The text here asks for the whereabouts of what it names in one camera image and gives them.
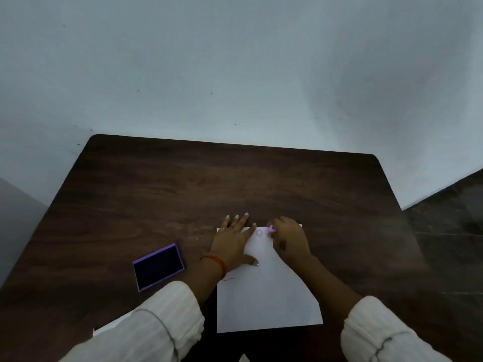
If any purple ink pad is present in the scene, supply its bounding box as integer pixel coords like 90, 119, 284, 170
132, 243, 186, 293

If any person's left hand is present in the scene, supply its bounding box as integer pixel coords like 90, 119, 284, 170
209, 212, 260, 274

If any white ink pad lid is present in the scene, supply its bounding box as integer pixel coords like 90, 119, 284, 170
92, 310, 135, 337

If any white shirt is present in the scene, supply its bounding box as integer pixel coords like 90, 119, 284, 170
58, 281, 442, 362

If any person's left forearm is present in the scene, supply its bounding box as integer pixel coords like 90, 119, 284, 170
181, 256, 225, 306

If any person's right hand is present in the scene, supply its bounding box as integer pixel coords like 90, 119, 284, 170
268, 216, 312, 266

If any white paper sheet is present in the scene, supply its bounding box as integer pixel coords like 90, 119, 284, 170
215, 224, 324, 334

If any person's right forearm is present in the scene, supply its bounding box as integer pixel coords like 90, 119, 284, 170
292, 254, 364, 328

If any orange thread wristband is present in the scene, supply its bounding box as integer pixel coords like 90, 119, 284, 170
200, 253, 228, 280

